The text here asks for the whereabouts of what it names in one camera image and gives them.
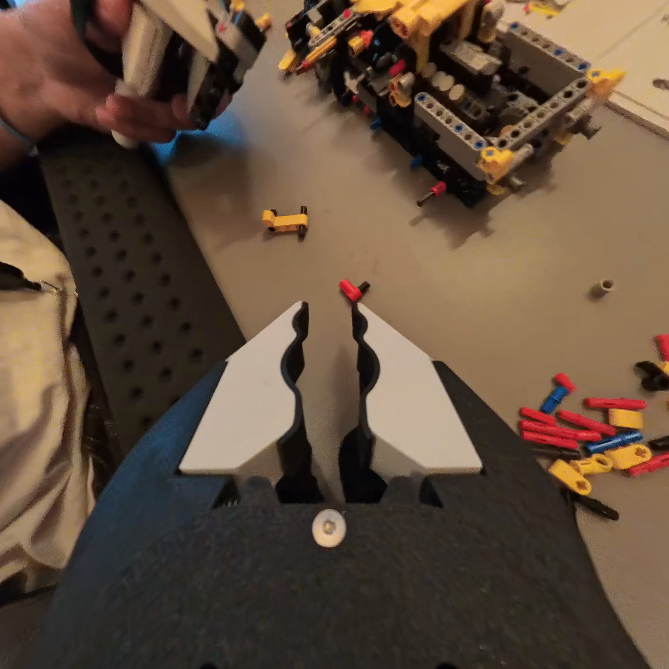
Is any small heap of coloured pins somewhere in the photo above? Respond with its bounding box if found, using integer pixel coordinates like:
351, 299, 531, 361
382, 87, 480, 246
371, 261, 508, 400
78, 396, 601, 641
517, 334, 669, 521

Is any open instruction booklet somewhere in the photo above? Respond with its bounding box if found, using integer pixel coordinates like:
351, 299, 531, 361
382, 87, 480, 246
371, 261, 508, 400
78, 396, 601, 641
497, 0, 669, 139

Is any grey desk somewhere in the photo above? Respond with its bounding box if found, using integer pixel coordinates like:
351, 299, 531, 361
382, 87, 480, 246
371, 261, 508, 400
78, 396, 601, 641
152, 0, 669, 669

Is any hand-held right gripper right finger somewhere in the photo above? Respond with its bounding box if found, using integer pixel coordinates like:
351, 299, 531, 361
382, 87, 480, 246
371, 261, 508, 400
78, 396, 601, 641
351, 302, 483, 475

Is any person's left forearm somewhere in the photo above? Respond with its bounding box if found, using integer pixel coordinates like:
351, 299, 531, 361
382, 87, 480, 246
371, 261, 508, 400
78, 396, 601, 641
0, 133, 34, 170

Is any black lanyard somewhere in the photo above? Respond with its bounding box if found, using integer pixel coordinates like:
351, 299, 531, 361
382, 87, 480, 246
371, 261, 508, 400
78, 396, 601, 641
0, 261, 63, 293

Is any white t-shirt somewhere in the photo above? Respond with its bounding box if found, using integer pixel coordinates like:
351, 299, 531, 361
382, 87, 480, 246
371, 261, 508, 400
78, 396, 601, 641
0, 201, 97, 591

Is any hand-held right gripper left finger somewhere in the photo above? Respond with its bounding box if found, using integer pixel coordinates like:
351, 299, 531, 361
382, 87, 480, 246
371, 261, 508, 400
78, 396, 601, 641
179, 300, 310, 477

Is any person's left hand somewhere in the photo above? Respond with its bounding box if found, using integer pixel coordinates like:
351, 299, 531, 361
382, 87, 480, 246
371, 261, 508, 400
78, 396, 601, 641
0, 0, 197, 144

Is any black toy beam with holes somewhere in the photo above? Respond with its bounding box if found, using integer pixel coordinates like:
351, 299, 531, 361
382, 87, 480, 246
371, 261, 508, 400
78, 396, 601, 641
193, 21, 268, 131

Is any blue wristband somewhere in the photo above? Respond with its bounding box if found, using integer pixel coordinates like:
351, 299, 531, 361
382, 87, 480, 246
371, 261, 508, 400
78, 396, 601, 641
0, 115, 38, 157

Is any partly built yellow toy car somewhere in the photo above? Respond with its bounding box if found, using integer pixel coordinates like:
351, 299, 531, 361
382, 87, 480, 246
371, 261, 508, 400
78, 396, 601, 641
277, 0, 628, 210

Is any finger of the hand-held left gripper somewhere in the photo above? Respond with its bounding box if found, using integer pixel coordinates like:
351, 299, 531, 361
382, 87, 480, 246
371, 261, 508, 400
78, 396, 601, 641
138, 0, 220, 62
185, 49, 233, 131

